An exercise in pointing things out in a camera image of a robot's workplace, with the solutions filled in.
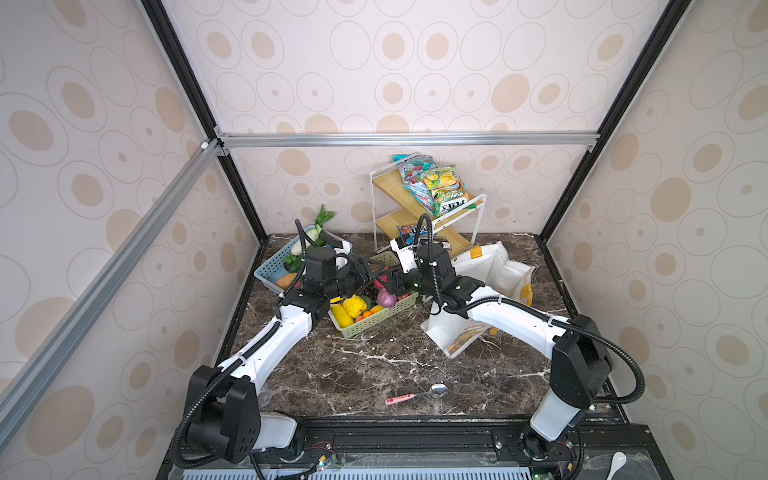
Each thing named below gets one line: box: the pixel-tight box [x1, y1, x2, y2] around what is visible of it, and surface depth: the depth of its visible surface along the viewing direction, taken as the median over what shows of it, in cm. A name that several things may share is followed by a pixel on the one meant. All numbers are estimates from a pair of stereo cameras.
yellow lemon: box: [343, 294, 367, 318], surface depth 94 cm
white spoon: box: [606, 451, 627, 480], surface depth 73 cm
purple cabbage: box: [378, 288, 397, 308], surface depth 87 cm
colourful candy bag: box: [391, 152, 437, 211], surface depth 83 cm
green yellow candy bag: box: [423, 165, 470, 218], surface depth 80 cm
